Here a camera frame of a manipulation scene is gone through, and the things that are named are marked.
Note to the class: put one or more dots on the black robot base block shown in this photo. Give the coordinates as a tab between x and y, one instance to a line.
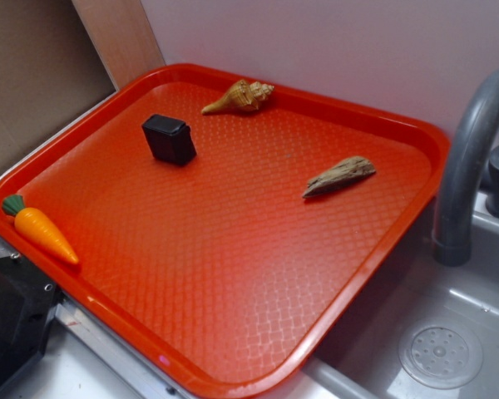
28	298

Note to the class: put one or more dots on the brown wood chip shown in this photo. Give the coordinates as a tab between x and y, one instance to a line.
346	172

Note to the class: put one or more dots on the red plastic tray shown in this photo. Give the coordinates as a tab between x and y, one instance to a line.
219	271

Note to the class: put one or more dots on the small black box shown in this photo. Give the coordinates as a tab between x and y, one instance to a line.
169	139

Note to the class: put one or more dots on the tan conch seashell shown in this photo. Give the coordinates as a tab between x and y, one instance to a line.
241	96

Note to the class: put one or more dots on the light wooden board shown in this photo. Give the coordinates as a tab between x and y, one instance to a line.
122	35

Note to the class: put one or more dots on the orange toy carrot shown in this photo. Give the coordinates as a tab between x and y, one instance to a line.
34	226

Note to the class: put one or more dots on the grey toy sink basin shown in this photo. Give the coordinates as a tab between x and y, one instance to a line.
359	356

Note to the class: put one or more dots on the grey curved faucet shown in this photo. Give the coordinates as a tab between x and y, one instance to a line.
474	149

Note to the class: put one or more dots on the round grey sink drain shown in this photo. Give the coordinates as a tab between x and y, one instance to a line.
440	353

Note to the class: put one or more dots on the brown cardboard panel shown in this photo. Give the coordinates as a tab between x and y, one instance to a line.
50	73

